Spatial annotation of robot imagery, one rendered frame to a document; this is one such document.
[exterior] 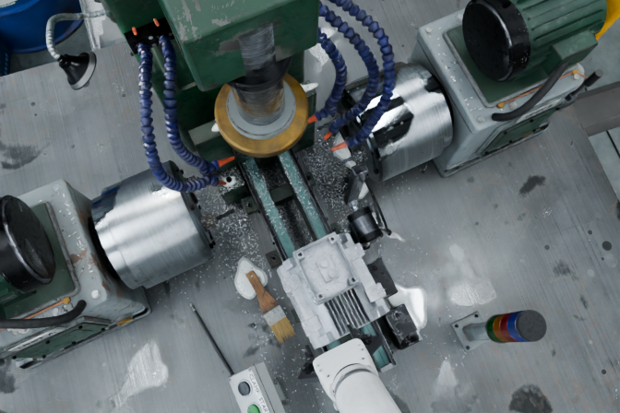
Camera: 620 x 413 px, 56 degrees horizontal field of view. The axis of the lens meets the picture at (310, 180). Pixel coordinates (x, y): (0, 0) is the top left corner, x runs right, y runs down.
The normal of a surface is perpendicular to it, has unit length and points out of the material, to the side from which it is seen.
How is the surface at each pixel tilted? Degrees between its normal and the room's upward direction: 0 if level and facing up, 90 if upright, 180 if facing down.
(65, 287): 0
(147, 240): 28
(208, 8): 0
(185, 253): 58
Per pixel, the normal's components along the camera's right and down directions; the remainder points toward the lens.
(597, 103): 0.01, -0.28
